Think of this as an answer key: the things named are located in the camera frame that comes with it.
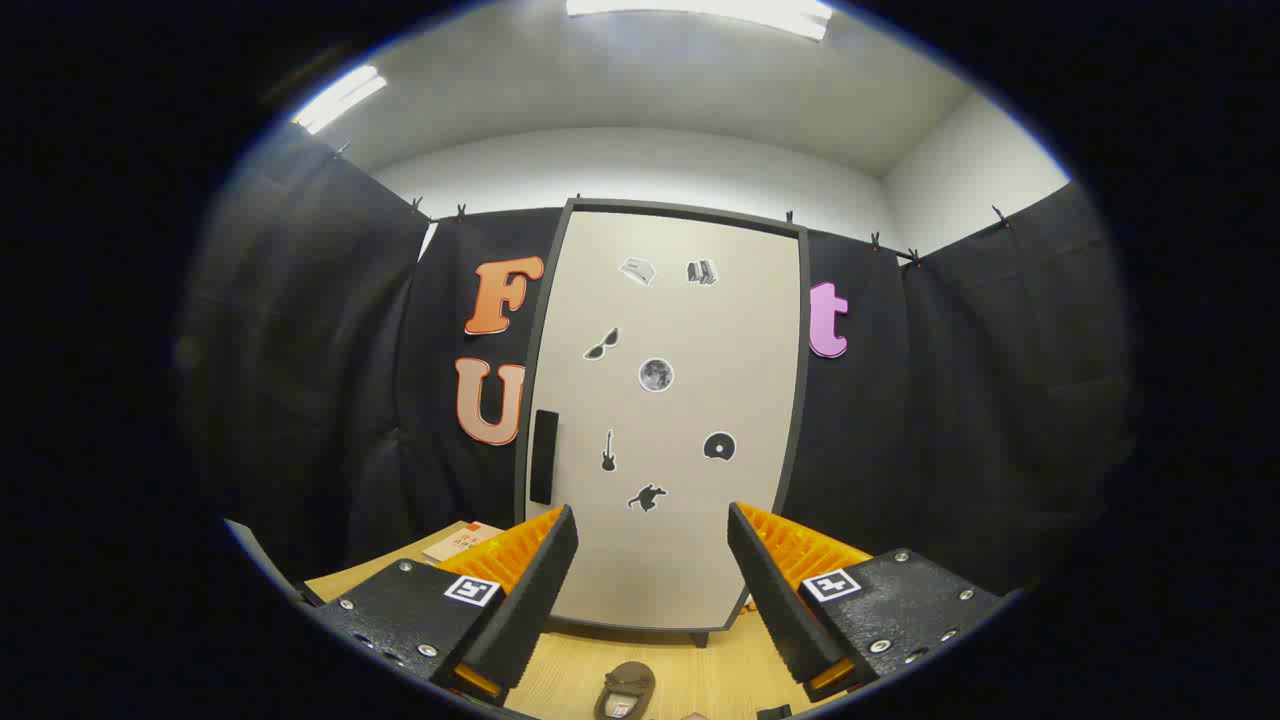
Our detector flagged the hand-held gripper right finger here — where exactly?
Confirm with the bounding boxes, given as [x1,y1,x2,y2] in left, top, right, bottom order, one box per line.
[727,502,1006,701]

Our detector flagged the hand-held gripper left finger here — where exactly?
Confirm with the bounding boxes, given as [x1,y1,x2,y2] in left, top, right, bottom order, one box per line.
[312,505,581,708]

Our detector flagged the beige shoe cabinet door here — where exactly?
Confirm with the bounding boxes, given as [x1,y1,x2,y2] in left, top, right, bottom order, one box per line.
[524,208,803,633]

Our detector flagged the brown fuzzy shoe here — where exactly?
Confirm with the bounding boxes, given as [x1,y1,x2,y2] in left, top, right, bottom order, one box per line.
[594,660,657,720]

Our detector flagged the dark grey shoe cabinet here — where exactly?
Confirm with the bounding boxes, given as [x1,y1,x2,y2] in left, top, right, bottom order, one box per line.
[515,197,811,649]

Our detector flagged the orange cover book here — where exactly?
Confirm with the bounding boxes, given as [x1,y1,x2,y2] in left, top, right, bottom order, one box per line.
[422,520,504,564]

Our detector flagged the black backdrop cloth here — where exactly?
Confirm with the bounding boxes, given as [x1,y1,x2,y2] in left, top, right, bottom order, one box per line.
[175,125,1136,601]

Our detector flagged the ceiling light panel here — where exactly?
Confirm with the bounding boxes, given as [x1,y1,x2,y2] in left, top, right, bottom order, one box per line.
[565,0,834,42]
[292,65,389,136]

